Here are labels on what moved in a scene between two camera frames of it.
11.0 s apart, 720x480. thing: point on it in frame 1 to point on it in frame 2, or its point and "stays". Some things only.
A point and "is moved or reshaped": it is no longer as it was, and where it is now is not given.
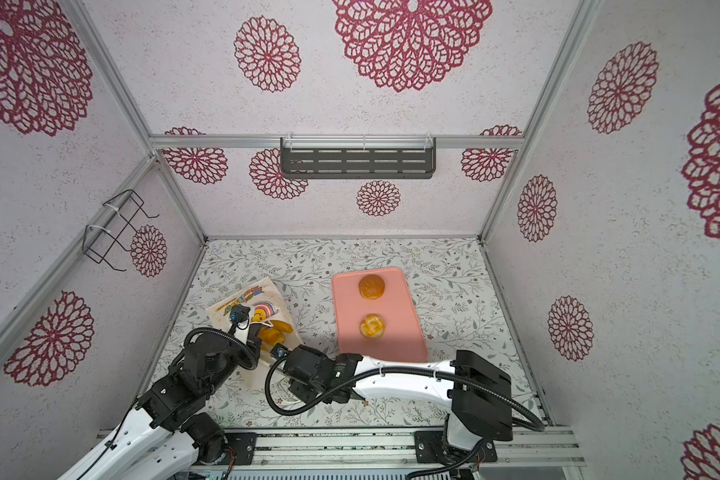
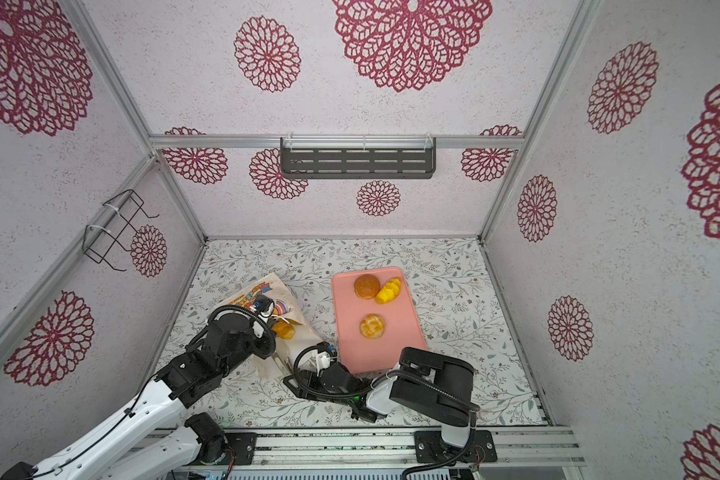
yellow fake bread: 372,326 stays
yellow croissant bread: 282,326 to 389,291
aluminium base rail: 374,448 stays
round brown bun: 371,286 stays
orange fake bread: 271,336 is moved or reshaped
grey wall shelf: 358,157 stays
